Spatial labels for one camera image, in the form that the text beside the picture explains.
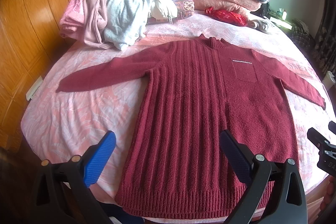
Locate dark red knit sweater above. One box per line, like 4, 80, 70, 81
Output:
58, 36, 326, 219

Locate pink garment pile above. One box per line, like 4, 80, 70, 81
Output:
60, 0, 112, 50

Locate red shiny cloth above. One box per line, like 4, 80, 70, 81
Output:
205, 7, 248, 27

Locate pink floral bed blanket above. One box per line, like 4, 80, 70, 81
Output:
20, 10, 332, 224

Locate cream white garment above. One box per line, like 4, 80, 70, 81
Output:
147, 0, 178, 24

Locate light blue ribbed garment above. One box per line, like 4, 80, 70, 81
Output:
104, 0, 170, 51

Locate paisley patterned cushion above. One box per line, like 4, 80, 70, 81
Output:
171, 0, 194, 24

